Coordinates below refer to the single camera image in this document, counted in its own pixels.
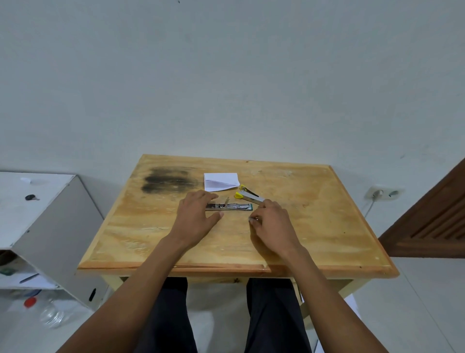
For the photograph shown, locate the person's right hand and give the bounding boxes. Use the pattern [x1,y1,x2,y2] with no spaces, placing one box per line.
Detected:
[249,199,306,257]

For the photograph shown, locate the person's left hand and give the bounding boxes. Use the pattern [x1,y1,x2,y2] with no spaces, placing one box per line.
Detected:
[168,190,225,252]

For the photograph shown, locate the green staple box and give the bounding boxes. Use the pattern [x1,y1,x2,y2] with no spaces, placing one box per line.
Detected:
[206,203,253,212]

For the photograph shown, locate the person's left forearm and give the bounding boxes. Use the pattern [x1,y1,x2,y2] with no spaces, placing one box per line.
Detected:
[55,236,189,353]

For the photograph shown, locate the person's right forearm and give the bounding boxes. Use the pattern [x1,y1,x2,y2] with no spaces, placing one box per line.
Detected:
[280,244,390,353]

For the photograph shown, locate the yellow grey stapler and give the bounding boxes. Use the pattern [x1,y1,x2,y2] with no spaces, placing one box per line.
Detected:
[234,185,266,204]

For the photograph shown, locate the folded white paper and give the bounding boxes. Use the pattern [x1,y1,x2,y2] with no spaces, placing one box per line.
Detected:
[203,173,240,192]

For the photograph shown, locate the wooden table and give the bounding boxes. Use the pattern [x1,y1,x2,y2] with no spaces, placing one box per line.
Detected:
[76,154,400,322]

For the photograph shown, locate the person's dark trousers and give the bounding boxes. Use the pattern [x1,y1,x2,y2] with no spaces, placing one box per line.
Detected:
[134,277,314,353]

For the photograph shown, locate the white cabinet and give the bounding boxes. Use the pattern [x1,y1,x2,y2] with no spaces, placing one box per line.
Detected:
[0,172,110,312]

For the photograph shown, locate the brown wooden door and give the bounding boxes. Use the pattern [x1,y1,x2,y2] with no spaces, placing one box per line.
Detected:
[378,158,465,259]

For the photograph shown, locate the clear red-capped plastic bottle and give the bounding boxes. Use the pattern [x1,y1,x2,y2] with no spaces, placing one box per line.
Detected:
[23,296,74,329]

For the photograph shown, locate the white plug cable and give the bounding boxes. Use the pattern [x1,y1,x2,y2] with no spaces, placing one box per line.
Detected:
[363,189,384,219]

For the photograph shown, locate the white wall socket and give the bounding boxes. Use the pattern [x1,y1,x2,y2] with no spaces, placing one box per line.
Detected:
[364,185,406,201]

